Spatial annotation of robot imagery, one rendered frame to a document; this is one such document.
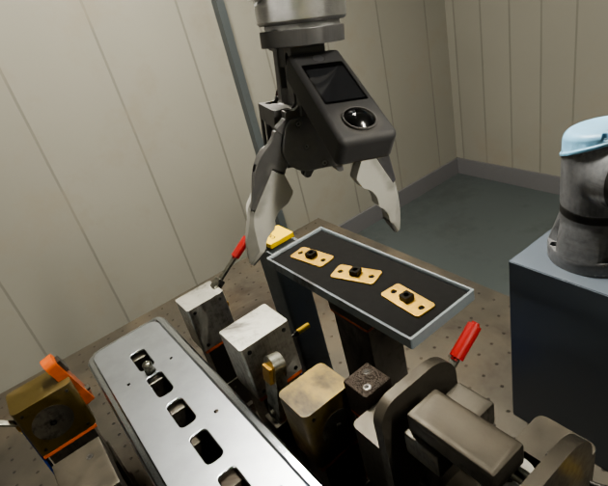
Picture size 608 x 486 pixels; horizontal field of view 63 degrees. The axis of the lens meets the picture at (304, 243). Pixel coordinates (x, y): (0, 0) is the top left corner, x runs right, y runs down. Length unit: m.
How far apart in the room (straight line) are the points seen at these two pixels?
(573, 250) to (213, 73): 2.06
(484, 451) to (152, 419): 0.61
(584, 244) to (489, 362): 0.52
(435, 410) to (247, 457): 0.36
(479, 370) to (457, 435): 0.75
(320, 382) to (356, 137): 0.50
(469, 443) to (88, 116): 2.15
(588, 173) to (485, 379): 0.61
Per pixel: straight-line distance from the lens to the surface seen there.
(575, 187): 0.86
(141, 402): 1.02
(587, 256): 0.90
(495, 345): 1.36
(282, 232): 1.03
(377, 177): 0.46
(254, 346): 0.85
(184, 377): 1.02
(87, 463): 0.93
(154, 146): 2.53
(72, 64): 2.42
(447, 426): 0.57
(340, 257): 0.90
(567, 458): 0.55
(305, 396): 0.77
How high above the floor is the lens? 1.63
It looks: 29 degrees down
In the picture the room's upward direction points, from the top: 15 degrees counter-clockwise
